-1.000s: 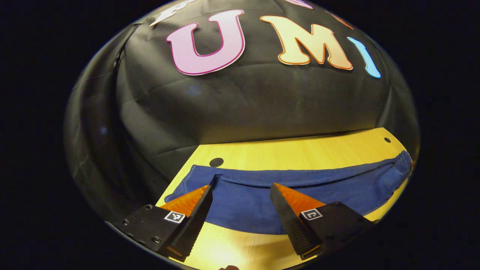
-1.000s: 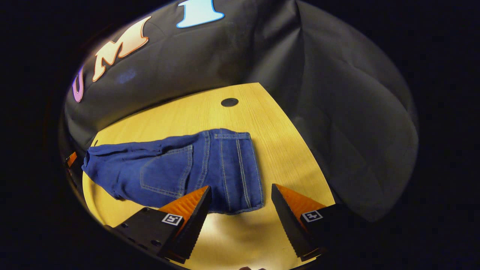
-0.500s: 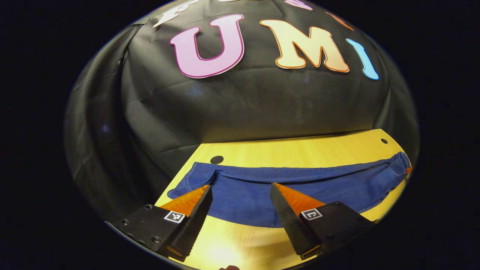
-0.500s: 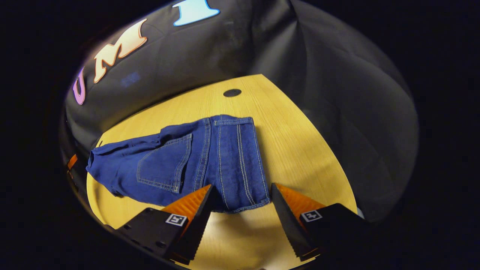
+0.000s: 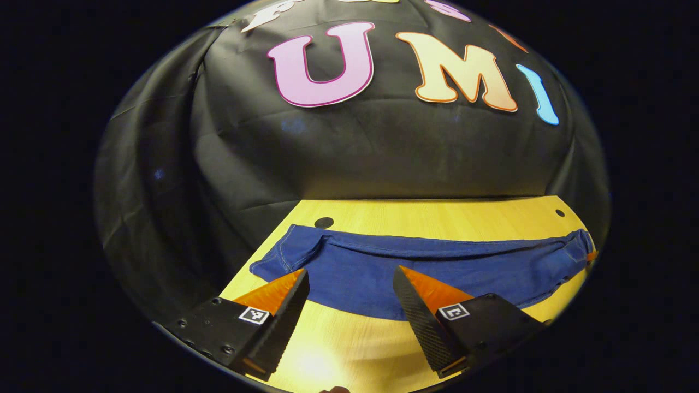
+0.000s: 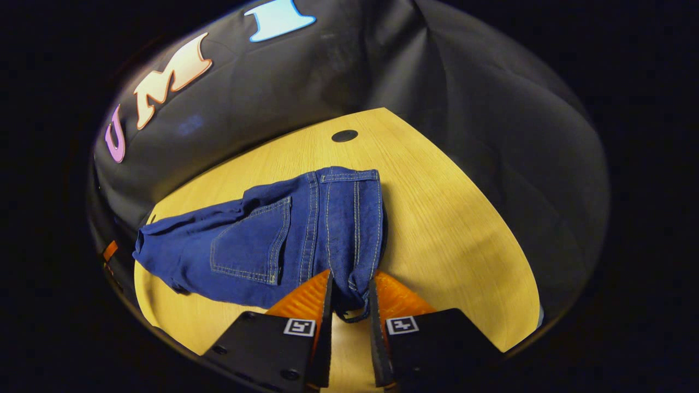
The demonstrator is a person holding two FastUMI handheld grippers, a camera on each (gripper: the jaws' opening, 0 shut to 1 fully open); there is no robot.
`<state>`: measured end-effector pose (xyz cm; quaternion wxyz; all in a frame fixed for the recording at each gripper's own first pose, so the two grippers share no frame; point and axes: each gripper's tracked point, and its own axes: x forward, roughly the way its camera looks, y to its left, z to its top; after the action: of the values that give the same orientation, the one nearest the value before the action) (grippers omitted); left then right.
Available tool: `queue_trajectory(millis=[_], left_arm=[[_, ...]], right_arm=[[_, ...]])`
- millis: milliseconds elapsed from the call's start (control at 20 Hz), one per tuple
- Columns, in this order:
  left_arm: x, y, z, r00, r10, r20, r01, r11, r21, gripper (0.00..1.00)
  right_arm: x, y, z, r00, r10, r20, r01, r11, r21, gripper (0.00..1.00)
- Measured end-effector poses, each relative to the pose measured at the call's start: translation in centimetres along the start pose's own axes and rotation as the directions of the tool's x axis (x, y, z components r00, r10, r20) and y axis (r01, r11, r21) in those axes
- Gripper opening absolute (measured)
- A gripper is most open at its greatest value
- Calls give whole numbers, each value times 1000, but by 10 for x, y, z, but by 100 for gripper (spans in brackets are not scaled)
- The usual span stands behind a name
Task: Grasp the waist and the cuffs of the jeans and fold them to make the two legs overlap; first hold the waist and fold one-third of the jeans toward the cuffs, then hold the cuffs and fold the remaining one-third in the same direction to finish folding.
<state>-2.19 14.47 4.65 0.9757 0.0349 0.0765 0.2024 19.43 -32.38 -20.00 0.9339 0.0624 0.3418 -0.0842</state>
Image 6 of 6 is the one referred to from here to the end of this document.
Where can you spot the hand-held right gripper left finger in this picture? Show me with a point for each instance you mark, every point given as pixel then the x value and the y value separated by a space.
pixel 326 327

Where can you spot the black round table grommet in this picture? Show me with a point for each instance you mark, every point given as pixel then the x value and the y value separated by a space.
pixel 344 135

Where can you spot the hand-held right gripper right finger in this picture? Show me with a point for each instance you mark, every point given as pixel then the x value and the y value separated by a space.
pixel 377 338

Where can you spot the black backdrop cloth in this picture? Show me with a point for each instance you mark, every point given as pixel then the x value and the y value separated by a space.
pixel 464 109

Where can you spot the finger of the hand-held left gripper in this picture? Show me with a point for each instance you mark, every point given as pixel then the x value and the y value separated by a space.
pixel 110 250

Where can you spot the blue denim jeans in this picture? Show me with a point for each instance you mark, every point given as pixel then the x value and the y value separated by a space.
pixel 256 245

